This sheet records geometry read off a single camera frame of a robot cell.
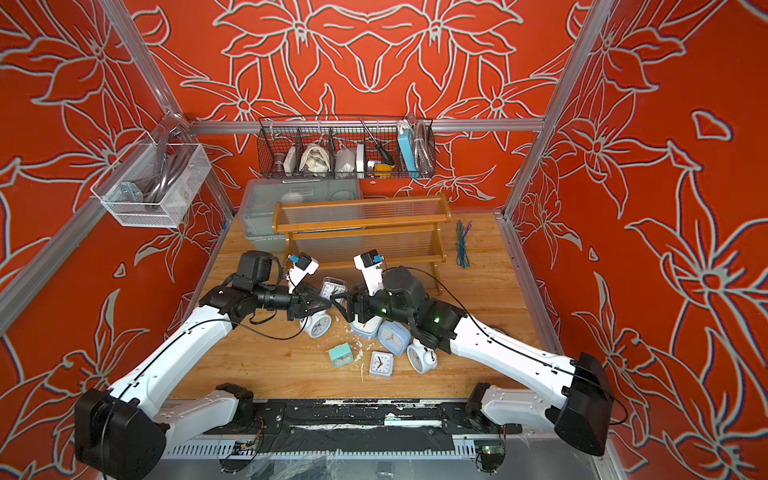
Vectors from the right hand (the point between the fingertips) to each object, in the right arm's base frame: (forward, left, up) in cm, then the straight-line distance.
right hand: (334, 296), depth 66 cm
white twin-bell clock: (-7, -21, -19) cm, 29 cm away
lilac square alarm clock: (-7, -10, -25) cm, 27 cm away
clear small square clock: (+4, +1, -2) cm, 5 cm away
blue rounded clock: (-1, -14, -21) cm, 25 cm away
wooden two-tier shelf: (+31, -18, -12) cm, 38 cm away
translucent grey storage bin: (+38, +33, -9) cm, 51 cm away
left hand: (+3, +3, -6) cm, 8 cm away
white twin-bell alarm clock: (+3, +8, -21) cm, 23 cm away
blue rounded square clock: (+2, -6, -24) cm, 25 cm away
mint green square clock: (-6, +1, -22) cm, 23 cm away
